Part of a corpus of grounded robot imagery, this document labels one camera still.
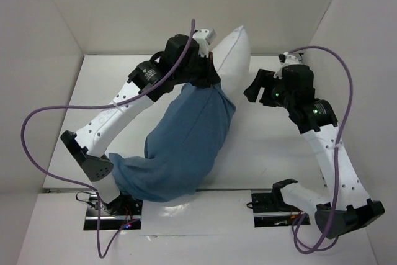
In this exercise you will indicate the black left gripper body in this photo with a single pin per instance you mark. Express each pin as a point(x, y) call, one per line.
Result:
point(195, 73)

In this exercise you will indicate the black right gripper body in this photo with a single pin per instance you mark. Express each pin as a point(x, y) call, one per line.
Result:
point(265, 88)

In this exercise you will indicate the white pillow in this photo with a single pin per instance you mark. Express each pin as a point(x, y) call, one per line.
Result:
point(232, 58)

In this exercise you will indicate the blue pillowcase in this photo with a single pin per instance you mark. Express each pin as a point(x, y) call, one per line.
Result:
point(181, 150)

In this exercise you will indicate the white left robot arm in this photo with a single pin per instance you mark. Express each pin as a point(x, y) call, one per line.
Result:
point(88, 144)

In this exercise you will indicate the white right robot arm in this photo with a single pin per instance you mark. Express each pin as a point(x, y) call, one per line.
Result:
point(348, 206)

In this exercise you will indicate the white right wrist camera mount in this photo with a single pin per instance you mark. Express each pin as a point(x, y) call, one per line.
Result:
point(286, 59)

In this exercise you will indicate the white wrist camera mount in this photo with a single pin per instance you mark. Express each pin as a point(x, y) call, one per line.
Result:
point(204, 38)
point(286, 59)

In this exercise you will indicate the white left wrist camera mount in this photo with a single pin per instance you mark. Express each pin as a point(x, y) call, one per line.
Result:
point(204, 38)

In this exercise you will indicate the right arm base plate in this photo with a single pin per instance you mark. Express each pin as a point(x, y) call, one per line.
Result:
point(267, 213)

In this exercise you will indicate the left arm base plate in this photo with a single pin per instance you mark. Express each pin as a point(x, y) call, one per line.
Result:
point(128, 214)

